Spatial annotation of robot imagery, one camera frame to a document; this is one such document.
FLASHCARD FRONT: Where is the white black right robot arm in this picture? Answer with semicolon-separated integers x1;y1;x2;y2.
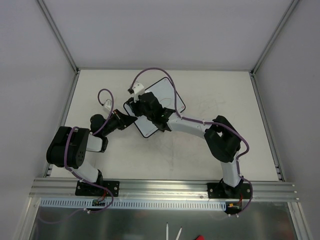
125;92;242;198

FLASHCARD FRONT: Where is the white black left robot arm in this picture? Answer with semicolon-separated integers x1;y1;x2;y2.
46;109;138;195

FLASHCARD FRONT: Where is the white stick left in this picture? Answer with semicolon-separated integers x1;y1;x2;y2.
165;222;169;240

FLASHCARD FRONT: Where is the white stick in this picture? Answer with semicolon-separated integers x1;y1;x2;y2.
165;222;169;240
175;227;183;240

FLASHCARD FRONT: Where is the white stick right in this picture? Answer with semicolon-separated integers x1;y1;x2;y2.
175;227;183;240

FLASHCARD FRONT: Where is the red object at bottom edge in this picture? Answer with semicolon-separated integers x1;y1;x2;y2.
194;235;205;240

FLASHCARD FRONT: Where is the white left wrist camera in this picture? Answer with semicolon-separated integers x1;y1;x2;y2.
103;99;113;113

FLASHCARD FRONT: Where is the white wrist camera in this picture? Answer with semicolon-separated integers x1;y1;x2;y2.
128;82;145;102
103;99;113;113

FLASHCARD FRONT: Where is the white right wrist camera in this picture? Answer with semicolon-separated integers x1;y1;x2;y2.
128;82;145;102

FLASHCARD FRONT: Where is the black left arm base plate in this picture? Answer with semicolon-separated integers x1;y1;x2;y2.
75;180;120;197

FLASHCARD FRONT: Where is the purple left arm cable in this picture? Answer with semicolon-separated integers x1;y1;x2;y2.
37;88;115;224

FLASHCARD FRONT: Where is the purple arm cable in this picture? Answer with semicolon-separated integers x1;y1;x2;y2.
127;66;254;218
37;88;115;224

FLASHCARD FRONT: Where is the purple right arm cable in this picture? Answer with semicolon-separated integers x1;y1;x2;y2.
127;66;254;218

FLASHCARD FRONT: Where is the aluminium mounting rail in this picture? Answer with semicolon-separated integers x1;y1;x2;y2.
29;177;300;202

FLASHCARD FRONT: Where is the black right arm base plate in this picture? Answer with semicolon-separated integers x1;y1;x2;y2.
206;181;253;200

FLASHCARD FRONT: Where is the white slotted cable duct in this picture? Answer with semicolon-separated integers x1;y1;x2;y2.
39;197;227;212

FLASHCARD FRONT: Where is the left aluminium frame post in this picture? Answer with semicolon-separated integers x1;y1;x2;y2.
36;0;80;74

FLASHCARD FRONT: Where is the aluminium frame post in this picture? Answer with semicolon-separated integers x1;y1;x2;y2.
36;0;80;74
249;0;301;76

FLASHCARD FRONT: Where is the right aluminium frame post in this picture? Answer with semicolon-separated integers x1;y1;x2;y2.
249;0;301;76

